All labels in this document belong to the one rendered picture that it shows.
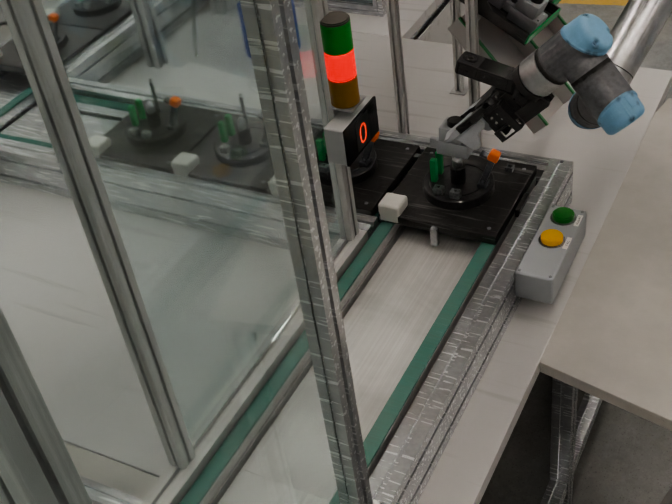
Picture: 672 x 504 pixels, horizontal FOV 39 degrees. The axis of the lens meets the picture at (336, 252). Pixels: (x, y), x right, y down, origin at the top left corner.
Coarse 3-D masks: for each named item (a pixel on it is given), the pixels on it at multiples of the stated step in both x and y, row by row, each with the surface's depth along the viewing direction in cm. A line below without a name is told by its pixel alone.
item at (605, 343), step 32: (640, 160) 208; (640, 192) 199; (608, 224) 193; (640, 224) 192; (608, 256) 185; (640, 256) 184; (576, 288) 180; (608, 288) 178; (640, 288) 177; (576, 320) 173; (608, 320) 172; (640, 320) 171; (544, 352) 168; (576, 352) 167; (608, 352) 166; (640, 352) 165; (576, 384) 164; (608, 384) 161; (640, 384) 160; (640, 416) 158
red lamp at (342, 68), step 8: (328, 56) 156; (336, 56) 156; (344, 56) 156; (352, 56) 157; (328, 64) 158; (336, 64) 157; (344, 64) 157; (352, 64) 158; (328, 72) 159; (336, 72) 158; (344, 72) 158; (352, 72) 159; (336, 80) 159; (344, 80) 159
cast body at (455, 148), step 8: (448, 120) 180; (456, 120) 179; (440, 128) 180; (448, 128) 179; (432, 136) 185; (440, 136) 181; (432, 144) 185; (440, 144) 182; (448, 144) 181; (456, 144) 180; (464, 144) 180; (440, 152) 183; (448, 152) 182; (456, 152) 181; (464, 152) 180
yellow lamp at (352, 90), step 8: (328, 80) 160; (352, 80) 159; (336, 88) 160; (344, 88) 159; (352, 88) 160; (336, 96) 161; (344, 96) 160; (352, 96) 161; (336, 104) 162; (344, 104) 161; (352, 104) 162
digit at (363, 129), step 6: (366, 114) 166; (360, 120) 164; (366, 120) 167; (360, 126) 165; (366, 126) 167; (360, 132) 166; (366, 132) 168; (360, 138) 166; (366, 138) 168; (360, 144) 166; (360, 150) 167
